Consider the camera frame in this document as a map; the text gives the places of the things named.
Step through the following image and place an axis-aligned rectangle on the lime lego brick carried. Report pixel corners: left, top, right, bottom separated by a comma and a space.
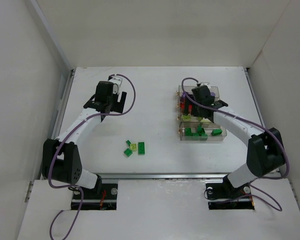
200, 118, 211, 124

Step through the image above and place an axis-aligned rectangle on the green lego piece studded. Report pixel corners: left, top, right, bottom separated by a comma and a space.
197, 125, 204, 133

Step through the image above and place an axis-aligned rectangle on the green lego brick carried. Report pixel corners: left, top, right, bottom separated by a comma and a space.
211, 128, 223, 137

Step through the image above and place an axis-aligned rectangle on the small lime lego brick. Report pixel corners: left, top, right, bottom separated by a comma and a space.
129, 143, 138, 152

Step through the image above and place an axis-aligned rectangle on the long green lego brick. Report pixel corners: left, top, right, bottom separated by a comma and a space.
137, 142, 146, 155

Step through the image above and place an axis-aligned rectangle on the green lego brick bottom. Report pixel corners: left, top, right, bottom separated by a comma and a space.
123, 148, 133, 158

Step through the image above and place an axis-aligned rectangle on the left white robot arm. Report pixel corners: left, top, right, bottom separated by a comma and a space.
42, 75, 127, 194

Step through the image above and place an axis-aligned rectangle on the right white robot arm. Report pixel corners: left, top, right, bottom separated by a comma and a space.
188, 84, 288, 200

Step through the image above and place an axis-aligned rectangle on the clear container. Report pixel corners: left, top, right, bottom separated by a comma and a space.
178, 109, 225, 124
178, 121, 227, 142
177, 96, 227, 111
176, 85, 220, 98

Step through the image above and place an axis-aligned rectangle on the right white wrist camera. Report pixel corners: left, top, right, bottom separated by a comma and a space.
196, 82, 211, 89

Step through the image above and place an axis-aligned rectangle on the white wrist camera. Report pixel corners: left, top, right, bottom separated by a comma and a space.
108, 74, 124, 95
196, 82, 211, 89

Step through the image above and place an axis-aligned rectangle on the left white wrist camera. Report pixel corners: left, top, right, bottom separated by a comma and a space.
108, 74, 124, 95

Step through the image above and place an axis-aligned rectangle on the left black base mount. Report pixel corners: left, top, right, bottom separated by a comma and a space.
80, 180, 119, 211

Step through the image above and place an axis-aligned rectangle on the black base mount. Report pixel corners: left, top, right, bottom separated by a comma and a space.
204, 182, 255, 210
80, 180, 119, 211

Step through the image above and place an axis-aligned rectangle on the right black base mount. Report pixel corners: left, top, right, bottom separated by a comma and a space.
204, 182, 255, 210

